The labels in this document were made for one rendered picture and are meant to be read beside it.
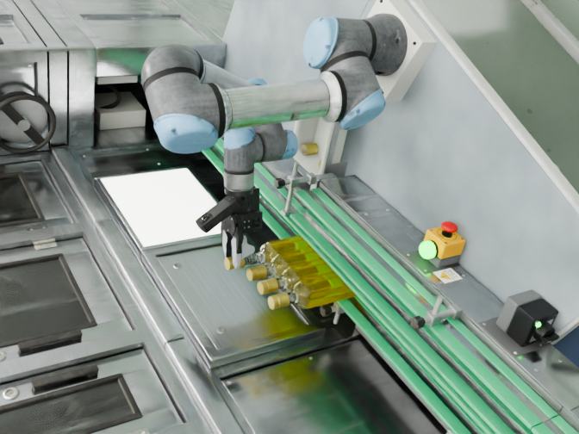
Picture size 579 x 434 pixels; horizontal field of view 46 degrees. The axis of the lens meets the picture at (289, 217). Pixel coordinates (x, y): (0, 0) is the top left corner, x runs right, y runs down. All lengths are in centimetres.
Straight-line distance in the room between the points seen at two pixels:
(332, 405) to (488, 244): 53
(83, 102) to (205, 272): 84
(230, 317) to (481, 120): 80
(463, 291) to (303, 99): 58
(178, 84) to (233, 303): 70
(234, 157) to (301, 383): 58
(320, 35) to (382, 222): 51
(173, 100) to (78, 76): 110
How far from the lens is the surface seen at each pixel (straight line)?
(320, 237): 186
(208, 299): 188
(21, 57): 240
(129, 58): 250
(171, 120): 138
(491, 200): 164
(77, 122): 254
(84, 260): 205
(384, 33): 171
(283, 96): 149
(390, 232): 178
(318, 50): 162
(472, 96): 166
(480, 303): 164
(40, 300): 193
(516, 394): 148
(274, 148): 172
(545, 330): 155
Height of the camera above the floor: 196
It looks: 31 degrees down
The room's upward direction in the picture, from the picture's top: 100 degrees counter-clockwise
